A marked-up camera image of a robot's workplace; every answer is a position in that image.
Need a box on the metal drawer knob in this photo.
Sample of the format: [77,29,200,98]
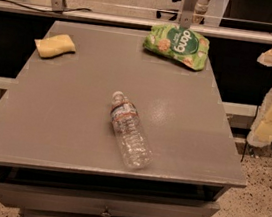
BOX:
[100,207,112,217]

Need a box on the top grey drawer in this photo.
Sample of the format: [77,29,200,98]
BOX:
[0,183,220,217]

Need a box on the yellow sponge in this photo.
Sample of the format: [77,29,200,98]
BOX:
[34,34,76,59]

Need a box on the clear plastic water bottle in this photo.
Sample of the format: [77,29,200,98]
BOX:
[110,91,152,169]

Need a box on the grey drawer cabinet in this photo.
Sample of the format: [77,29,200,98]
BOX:
[0,21,246,217]

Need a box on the metal frame rail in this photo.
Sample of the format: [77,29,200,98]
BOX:
[0,0,272,45]

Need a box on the black cable on rail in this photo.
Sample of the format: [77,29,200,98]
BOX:
[0,0,94,19]

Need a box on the green dang snack bag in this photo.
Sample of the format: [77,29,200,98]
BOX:
[143,24,210,71]

